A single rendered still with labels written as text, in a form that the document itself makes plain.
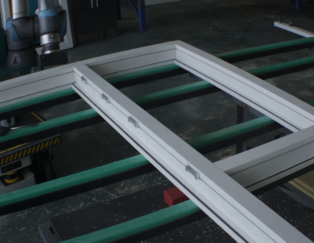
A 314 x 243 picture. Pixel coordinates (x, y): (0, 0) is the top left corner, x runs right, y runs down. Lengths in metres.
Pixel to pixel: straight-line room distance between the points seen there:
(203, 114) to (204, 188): 2.43
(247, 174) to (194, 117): 2.34
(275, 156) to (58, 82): 0.89
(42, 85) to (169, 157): 0.69
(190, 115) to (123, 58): 1.72
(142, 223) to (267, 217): 0.27
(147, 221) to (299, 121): 0.57
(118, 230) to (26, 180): 1.69
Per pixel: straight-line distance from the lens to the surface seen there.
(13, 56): 2.53
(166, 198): 1.52
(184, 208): 1.05
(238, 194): 0.97
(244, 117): 1.73
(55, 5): 2.47
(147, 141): 1.25
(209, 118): 3.40
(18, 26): 2.20
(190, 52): 1.79
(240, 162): 1.07
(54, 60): 2.06
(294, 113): 1.38
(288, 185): 1.62
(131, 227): 1.00
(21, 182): 2.64
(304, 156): 1.22
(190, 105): 3.59
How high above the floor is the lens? 1.49
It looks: 27 degrees down
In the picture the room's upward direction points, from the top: 4 degrees counter-clockwise
